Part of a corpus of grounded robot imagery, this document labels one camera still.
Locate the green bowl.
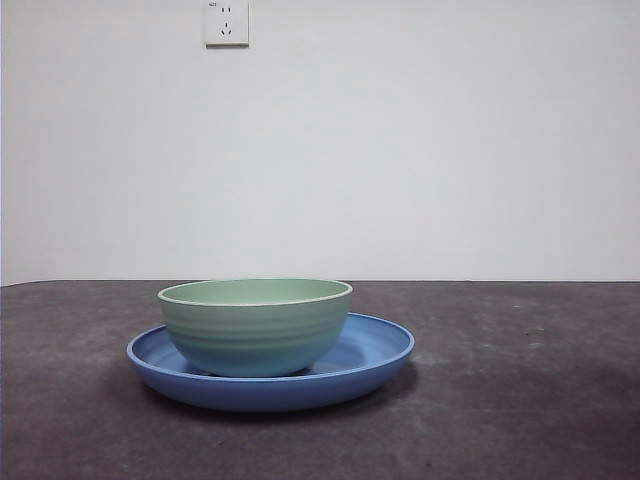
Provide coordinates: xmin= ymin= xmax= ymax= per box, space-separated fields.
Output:
xmin=157 ymin=278 xmax=354 ymax=379

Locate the blue plate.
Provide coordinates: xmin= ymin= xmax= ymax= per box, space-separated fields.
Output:
xmin=125 ymin=312 xmax=416 ymax=413

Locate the white wall socket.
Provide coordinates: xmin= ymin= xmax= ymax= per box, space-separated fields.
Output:
xmin=204 ymin=0 xmax=250 ymax=50

